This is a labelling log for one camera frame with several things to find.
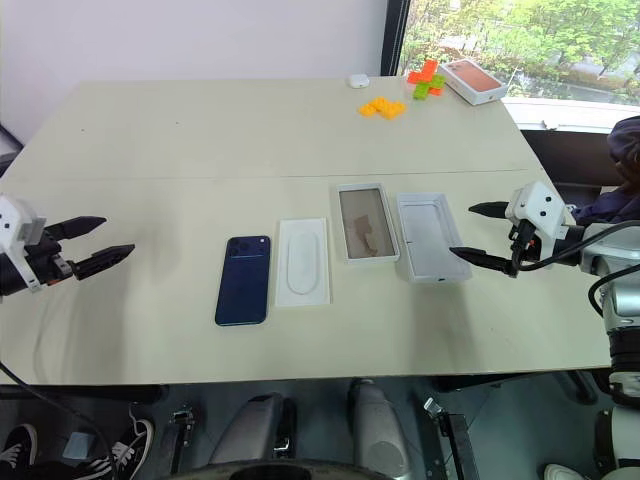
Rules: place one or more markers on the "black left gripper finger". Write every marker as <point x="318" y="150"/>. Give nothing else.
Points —
<point x="102" y="259"/>
<point x="80" y="225"/>

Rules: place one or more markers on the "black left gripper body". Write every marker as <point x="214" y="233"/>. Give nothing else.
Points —
<point x="47" y="262"/>

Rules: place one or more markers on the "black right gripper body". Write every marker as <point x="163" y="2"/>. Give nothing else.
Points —
<point x="522" y="245"/>

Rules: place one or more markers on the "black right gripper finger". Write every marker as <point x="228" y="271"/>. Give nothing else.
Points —
<point x="492" y="209"/>
<point x="485" y="259"/>

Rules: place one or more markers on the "white box part brown interior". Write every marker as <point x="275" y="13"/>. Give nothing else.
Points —
<point x="364" y="225"/>

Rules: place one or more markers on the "dark blue smartphone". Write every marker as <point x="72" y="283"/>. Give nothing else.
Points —
<point x="242" y="285"/>

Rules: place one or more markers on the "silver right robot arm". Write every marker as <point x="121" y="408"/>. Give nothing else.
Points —
<point x="607" y="245"/>

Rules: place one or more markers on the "white box base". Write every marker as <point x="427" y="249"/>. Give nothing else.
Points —
<point x="430" y="235"/>

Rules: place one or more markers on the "white box with orange top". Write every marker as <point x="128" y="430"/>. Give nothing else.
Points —
<point x="472" y="82"/>

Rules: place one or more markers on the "black furniture beside table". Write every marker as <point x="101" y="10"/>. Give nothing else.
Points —
<point x="565" y="155"/>

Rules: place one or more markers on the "white window sill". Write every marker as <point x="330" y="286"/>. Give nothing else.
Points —
<point x="575" y="115"/>

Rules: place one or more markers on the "green toy building block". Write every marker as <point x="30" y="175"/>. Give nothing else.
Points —
<point x="427" y="89"/>

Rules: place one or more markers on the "person in dark blue clothes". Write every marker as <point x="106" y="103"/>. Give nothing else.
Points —
<point x="625" y="137"/>

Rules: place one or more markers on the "yellow toy building block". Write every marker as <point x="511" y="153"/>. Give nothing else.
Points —
<point x="382" y="107"/>

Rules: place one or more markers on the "black and white sneaker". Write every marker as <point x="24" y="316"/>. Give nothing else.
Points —
<point x="135" y="440"/>
<point x="17" y="447"/>

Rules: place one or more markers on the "white earbud case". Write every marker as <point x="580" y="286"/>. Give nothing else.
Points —
<point x="357" y="81"/>

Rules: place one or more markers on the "light blue square pad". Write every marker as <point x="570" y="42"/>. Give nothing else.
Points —
<point x="78" y="446"/>

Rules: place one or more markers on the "grey rounded shell under table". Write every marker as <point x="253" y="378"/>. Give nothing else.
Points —
<point x="375" y="420"/>
<point x="255" y="425"/>

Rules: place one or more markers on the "dark round rim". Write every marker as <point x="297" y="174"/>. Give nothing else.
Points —
<point x="300" y="470"/>

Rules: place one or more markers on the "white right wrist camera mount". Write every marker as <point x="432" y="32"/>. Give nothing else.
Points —
<point x="542" y="210"/>

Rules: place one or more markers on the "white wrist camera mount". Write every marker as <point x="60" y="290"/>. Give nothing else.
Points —
<point x="12" y="220"/>
<point x="542" y="210"/>

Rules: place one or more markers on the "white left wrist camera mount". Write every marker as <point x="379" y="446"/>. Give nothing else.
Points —
<point x="12" y="220"/>

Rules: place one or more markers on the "black metal bracket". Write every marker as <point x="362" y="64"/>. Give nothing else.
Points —
<point x="452" y="435"/>
<point x="180" y="440"/>

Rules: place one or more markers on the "black window frame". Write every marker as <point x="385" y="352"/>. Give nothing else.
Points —
<point x="395" y="35"/>

